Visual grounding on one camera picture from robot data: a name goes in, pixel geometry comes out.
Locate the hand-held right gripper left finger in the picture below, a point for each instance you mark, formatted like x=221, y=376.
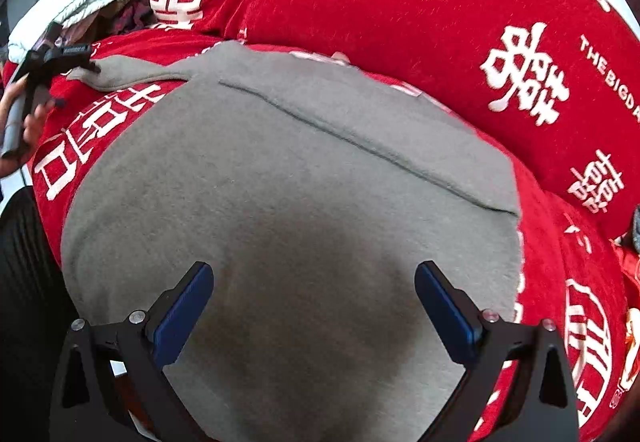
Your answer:
x=182, y=312

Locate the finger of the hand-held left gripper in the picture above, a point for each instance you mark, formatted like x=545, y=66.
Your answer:
x=75, y=53

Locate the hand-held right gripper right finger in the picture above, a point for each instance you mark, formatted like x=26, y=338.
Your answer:
x=447, y=317

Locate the grey fleece garment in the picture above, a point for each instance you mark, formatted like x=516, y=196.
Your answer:
x=300, y=171

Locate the person's left hand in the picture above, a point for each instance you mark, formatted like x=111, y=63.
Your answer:
x=33, y=122

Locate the purple patterned cloth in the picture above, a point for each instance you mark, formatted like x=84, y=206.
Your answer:
x=131, y=15

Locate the black ribbed case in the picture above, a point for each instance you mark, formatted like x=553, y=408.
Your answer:
x=30, y=312

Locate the red satin cloth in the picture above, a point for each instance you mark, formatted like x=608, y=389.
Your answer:
x=631, y=269

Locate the grey knitted cloth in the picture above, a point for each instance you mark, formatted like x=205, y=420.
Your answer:
x=636, y=232

